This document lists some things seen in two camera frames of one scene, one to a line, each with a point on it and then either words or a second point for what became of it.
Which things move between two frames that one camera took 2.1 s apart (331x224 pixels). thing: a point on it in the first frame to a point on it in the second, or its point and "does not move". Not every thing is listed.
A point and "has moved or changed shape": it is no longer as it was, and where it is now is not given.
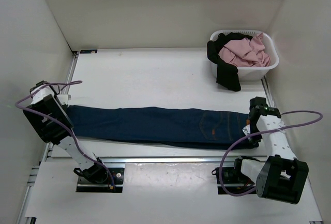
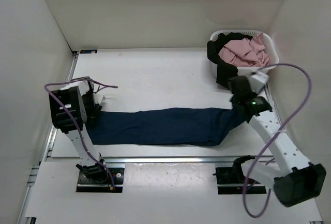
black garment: [226, 75] does not move
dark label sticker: [88, 51] does not move
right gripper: [254, 139] to [254, 94]
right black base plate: [233, 179] does not move
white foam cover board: [153, 192] does not move
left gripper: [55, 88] to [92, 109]
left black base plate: [118, 176] does not move
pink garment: [246, 52] does not move
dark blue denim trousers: [176, 126] has moved or changed shape
